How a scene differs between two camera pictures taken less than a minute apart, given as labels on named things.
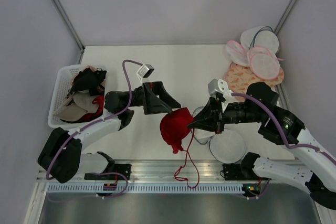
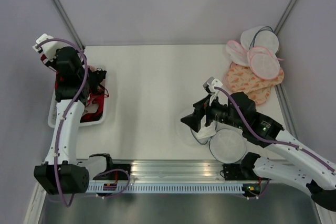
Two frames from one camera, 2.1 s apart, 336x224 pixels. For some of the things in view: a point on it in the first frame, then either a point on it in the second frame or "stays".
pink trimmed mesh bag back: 235,53 stays
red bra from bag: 175,129 to 96,97
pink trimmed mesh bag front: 263,63 stays
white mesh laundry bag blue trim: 229,146 stays
